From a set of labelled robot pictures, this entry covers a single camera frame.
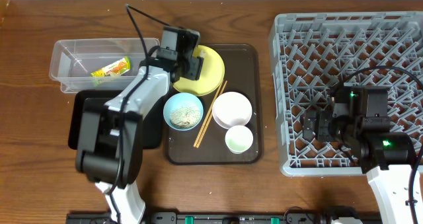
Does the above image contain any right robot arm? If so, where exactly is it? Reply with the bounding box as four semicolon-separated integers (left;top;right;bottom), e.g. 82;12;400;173
301;86;422;223

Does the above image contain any pandan cake wrapper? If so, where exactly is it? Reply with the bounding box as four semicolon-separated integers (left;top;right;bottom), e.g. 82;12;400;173
90;56;131;86

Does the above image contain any light blue bowl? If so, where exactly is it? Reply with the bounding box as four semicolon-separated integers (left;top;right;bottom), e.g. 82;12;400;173
163;93;204;131

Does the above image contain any wooden chopstick left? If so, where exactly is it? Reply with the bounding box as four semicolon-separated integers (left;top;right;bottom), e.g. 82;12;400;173
194;81;227;148

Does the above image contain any rice food waste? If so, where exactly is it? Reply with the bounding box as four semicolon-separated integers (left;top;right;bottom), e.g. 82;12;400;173
170;106;202;129

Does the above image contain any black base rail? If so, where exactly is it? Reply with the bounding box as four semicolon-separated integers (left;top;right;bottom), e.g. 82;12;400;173
65;206;384;224

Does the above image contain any clear plastic bin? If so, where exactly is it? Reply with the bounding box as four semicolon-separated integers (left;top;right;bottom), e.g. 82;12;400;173
50;38;160;93

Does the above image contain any yellow plate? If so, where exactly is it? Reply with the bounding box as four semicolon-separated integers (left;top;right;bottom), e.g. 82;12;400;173
173;45;225;96

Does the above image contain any wooden chopstick right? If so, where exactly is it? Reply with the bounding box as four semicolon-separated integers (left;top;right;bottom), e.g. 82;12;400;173
196;80;228;149

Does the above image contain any pale green cup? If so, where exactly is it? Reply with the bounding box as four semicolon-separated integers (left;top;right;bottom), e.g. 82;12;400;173
225;126;254;155

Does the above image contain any grey dishwasher rack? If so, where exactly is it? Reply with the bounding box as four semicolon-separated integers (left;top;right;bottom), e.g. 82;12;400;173
269;11;422;177

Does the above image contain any brown serving tray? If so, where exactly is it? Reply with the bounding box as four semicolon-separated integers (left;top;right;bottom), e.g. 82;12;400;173
163;44;263;165

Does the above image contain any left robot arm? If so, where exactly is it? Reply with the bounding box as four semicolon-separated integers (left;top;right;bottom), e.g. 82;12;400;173
71;54;204;223

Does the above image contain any wooden chopstick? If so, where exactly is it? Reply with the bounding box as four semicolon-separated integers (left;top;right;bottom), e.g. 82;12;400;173
194;81;227;148
196;80;228;149

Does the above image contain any pink white bowl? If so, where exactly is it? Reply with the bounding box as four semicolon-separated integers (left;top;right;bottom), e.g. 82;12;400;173
212;92;252;130

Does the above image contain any black tray bin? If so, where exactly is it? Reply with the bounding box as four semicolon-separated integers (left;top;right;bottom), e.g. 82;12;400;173
68;90;165;150

